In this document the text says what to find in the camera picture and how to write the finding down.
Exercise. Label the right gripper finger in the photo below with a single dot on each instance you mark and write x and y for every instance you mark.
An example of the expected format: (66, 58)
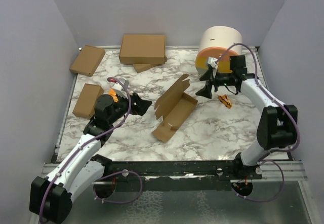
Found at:
(208, 75)
(206, 91)

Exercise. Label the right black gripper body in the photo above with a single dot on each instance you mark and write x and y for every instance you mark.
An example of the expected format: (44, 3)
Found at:
(220, 79)

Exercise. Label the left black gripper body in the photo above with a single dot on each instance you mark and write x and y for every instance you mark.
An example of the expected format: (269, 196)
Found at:
(121, 107)

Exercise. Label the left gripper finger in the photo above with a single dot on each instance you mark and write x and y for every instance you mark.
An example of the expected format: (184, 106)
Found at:
(135, 98)
(142, 106)

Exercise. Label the brown cardboard box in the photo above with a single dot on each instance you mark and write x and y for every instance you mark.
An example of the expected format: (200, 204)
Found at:
(174, 107)

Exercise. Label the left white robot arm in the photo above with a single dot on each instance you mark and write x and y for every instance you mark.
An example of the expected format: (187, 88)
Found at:
(52, 197)

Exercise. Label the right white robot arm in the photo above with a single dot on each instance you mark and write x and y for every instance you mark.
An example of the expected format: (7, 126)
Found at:
(277, 129)

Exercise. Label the small cardboard box under stack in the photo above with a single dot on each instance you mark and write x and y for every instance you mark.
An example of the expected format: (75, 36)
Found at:
(142, 67)

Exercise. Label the folded cardboard box front left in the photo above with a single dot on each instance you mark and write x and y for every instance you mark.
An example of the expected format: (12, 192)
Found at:
(86, 102)

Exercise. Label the large folded cardboard box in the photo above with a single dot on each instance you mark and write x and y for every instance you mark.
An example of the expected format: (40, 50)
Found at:
(143, 49)

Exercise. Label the folded cardboard box back left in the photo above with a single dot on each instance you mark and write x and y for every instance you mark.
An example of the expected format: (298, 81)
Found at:
(87, 60)

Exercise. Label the small orange toy car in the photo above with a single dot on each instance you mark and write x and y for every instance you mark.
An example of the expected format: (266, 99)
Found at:
(225, 100)

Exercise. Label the round pastel drawer cabinet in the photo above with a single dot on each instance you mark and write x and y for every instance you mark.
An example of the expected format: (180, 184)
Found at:
(214, 42)

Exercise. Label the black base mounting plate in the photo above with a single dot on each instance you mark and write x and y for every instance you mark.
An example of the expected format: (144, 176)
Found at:
(165, 176)

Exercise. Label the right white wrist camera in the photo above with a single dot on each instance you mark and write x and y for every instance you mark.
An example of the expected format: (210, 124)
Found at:
(212, 62)

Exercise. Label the aluminium rail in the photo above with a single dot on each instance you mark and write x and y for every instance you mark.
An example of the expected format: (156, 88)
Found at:
(292, 171)

